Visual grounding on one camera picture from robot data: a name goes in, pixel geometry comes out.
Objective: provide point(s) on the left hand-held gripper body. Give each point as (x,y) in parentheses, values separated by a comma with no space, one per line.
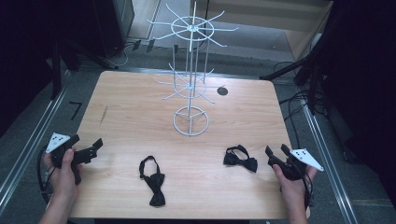
(57,141)

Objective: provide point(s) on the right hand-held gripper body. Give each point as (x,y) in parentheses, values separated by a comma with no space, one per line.
(303,157)

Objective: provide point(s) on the black bow tie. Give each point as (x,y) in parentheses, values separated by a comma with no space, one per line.
(155,183)
(239,161)

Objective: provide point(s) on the person's right hand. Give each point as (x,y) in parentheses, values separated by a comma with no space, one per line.
(294,188)

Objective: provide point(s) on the person's left hand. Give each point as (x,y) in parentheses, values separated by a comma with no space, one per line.
(63,182)

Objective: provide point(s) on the black metal stand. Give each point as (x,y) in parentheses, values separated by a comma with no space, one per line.
(57,68)
(311,71)

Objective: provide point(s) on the dark round table grommet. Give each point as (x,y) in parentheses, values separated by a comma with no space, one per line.
(222,91)

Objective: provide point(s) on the black plug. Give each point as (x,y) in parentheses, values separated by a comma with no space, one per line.
(137,44)
(150,45)

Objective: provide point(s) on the black cabinet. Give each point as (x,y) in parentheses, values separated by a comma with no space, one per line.
(112,25)

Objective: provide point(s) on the light wooden cabinet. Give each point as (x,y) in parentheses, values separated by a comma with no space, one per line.
(299,21)

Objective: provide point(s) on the metal floor rail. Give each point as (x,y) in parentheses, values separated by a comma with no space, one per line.
(28,152)
(327,165)

